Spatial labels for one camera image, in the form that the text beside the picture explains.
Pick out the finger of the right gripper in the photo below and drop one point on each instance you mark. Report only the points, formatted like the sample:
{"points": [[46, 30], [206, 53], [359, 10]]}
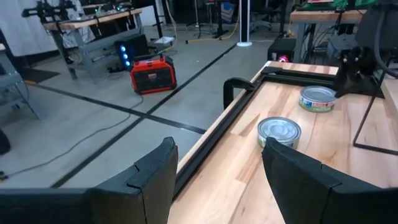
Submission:
{"points": [[346, 87]]}

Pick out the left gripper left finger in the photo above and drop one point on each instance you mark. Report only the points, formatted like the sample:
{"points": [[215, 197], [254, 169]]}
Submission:
{"points": [[124, 202]]}

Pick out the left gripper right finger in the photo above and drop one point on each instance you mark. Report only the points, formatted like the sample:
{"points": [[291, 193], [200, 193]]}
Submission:
{"points": [[326, 199]]}

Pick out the silver can green label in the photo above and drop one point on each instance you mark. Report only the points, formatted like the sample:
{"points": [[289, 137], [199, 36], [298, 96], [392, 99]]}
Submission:
{"points": [[316, 98], [278, 129]]}

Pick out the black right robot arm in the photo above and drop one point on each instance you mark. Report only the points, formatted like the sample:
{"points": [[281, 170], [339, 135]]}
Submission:
{"points": [[363, 25]]}

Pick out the small black robot arm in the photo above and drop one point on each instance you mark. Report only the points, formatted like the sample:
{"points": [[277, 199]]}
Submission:
{"points": [[46, 9]]}

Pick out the wooden workbench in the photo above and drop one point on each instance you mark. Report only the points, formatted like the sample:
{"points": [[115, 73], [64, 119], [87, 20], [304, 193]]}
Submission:
{"points": [[323, 14], [90, 21]]}

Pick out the black box red light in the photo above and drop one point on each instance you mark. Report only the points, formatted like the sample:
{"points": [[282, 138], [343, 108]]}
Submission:
{"points": [[281, 51]]}

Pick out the black table clamp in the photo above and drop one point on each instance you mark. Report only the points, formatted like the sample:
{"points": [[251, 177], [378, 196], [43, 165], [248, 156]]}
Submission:
{"points": [[226, 93]]}

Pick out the black pole white base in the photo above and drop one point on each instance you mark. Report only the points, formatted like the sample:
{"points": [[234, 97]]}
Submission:
{"points": [[244, 21]]}

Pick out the red and black case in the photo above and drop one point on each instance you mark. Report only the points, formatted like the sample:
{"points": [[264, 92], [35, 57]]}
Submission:
{"points": [[152, 76]]}

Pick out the black floor mat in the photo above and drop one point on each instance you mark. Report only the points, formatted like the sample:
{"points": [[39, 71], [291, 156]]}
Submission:
{"points": [[40, 74]]}

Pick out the black computer blue lights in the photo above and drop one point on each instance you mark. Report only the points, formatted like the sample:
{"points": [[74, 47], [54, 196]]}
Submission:
{"points": [[136, 46]]}

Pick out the grey metal stand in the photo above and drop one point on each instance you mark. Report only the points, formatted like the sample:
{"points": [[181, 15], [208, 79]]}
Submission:
{"points": [[12, 87]]}

